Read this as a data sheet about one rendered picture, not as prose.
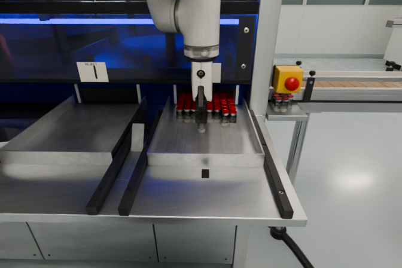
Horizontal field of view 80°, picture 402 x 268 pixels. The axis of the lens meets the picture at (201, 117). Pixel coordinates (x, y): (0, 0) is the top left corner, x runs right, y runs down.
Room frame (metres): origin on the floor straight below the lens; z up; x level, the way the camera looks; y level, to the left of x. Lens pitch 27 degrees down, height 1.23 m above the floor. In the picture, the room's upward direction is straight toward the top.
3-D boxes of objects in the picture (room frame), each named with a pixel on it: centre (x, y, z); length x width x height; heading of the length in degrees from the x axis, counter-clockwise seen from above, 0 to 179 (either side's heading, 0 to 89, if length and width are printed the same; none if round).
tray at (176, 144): (0.60, -0.01, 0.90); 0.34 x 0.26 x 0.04; 179
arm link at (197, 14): (0.58, 0.00, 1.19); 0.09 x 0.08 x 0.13; 75
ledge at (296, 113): (0.75, -0.28, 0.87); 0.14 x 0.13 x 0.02; 179
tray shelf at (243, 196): (0.53, 0.16, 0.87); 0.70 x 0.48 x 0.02; 89
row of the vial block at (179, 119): (0.64, -0.01, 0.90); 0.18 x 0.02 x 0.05; 89
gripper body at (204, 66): (0.58, 0.00, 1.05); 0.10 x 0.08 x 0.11; 179
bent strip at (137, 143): (0.46, 0.16, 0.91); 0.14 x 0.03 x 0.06; 178
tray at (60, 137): (0.61, 0.33, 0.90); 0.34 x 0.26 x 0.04; 179
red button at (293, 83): (0.67, -0.27, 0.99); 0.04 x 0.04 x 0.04; 89
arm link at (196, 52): (0.58, 0.00, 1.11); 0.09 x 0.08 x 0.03; 179
